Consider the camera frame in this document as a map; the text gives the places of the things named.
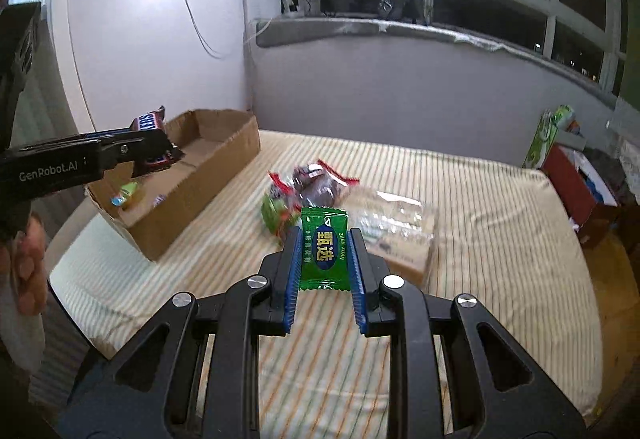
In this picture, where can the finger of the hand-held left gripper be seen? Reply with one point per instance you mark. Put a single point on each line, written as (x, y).
(107, 135)
(140, 149)

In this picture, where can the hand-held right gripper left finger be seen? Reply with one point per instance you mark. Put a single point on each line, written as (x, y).
(292, 269)

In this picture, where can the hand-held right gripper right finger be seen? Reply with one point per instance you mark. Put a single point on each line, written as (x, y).
(357, 269)

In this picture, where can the brown chocolate bar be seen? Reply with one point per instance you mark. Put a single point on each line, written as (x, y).
(147, 120)

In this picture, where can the green candy packet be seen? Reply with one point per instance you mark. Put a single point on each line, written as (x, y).
(322, 249)

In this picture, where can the green white snack packet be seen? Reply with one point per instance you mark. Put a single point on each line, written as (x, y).
(275, 216)

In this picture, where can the clear bag of bread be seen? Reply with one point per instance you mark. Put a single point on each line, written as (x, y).
(400, 229)

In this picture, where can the cardboard box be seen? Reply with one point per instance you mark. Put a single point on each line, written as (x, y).
(165, 214)

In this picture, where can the small red clear snack packet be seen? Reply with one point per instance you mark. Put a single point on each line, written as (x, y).
(279, 186)

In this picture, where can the large red clear snack packet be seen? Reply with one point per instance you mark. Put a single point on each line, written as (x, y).
(320, 184)

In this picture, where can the person's left forearm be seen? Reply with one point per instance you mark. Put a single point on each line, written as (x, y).
(22, 339)

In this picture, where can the person's left hand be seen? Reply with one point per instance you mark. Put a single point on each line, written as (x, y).
(32, 264)

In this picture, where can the light green candy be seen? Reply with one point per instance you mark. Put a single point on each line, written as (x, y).
(125, 194)

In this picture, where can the small blue white candy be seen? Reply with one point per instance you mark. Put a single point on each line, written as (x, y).
(159, 201)

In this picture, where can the white wardrobe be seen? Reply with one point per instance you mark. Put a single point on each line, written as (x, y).
(140, 44)

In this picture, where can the white power strip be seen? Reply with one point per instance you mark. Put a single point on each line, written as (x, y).
(290, 6)

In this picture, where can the grey window sill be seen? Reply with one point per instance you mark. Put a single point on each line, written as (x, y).
(400, 31)

